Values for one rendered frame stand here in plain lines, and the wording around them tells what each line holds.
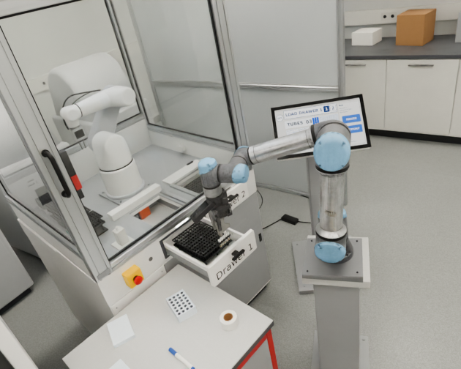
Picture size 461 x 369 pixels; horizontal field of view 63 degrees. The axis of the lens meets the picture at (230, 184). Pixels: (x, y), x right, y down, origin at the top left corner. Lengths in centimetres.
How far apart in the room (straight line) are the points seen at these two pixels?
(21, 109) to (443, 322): 235
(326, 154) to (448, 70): 288
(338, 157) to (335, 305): 83
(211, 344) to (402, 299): 147
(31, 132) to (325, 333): 157
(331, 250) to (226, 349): 54
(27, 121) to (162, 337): 94
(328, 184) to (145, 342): 94
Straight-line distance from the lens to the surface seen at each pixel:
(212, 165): 144
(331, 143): 126
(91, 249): 161
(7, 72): 135
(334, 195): 138
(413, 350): 245
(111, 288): 174
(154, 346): 162
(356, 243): 182
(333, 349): 214
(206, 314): 164
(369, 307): 259
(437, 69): 408
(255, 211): 225
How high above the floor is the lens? 199
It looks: 31 degrees down
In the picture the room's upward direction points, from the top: 12 degrees counter-clockwise
